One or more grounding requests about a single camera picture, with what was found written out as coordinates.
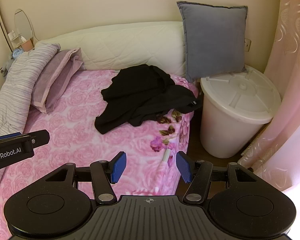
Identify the white bucket lid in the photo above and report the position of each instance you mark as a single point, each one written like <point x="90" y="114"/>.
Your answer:
<point x="242" y="92"/>

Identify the black garment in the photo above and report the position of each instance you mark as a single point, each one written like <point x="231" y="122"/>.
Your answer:
<point x="140" y="92"/>

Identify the white plastic bucket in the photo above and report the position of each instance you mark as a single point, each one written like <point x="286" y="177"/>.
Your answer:
<point x="225" y="137"/>

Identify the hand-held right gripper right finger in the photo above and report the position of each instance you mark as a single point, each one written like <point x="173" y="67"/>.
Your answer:
<point x="183" y="166"/>

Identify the pink patterned curtain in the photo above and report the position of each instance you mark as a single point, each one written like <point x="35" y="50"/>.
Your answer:
<point x="290" y="80"/>

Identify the white wall socket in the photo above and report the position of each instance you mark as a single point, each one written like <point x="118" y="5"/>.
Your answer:
<point x="247" y="45"/>

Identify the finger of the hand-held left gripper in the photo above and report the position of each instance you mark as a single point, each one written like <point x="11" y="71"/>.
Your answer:
<point x="40" y="137"/>
<point x="8" y="136"/>

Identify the oval mirror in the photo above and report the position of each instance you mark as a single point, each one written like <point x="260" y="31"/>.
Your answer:
<point x="22" y="22"/>

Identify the purple pillow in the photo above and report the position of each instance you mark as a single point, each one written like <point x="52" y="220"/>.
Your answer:
<point x="52" y="80"/>

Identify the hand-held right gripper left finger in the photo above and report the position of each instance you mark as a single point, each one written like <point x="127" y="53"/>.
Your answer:
<point x="118" y="166"/>

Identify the pink floral blanket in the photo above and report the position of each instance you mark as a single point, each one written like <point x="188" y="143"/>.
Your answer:
<point x="77" y="130"/>

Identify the grey square cushion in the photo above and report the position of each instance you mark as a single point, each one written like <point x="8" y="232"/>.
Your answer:
<point x="212" y="42"/>

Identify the white quilted headboard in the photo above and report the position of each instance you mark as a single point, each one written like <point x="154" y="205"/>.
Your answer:
<point x="127" y="47"/>

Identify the grey cloth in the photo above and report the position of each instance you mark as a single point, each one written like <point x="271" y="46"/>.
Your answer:
<point x="7" y="67"/>

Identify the grey striped duvet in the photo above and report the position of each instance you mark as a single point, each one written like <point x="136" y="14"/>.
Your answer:
<point x="20" y="75"/>

